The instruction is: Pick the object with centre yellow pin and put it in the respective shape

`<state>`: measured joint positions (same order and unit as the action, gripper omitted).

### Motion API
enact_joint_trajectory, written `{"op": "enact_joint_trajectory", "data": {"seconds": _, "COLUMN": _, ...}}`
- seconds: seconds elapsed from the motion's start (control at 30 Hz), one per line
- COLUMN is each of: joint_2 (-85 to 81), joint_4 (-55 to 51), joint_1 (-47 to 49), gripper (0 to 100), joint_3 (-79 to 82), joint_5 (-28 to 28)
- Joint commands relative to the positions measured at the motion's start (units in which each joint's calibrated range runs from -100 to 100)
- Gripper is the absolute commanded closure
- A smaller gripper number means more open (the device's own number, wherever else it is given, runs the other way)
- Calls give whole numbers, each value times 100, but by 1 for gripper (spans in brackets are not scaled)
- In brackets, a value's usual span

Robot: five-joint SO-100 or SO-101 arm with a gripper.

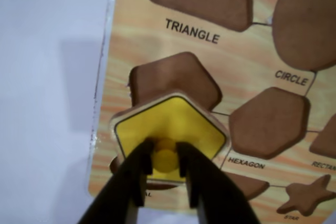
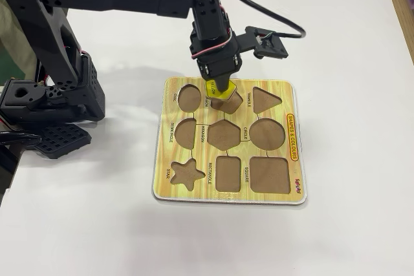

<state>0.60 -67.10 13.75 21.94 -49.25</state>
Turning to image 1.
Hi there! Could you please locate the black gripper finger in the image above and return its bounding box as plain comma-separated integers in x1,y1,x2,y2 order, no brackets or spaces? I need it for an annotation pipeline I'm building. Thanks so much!
78,140,155,224
175,142,259,224

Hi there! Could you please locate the yellow pentagon puzzle piece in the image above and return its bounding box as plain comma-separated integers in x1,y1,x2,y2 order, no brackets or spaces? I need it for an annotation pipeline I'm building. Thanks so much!
109,92,230,185

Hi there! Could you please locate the wooden shape puzzle board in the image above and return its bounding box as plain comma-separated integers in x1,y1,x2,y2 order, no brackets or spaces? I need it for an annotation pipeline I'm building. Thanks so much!
87,0,336,224

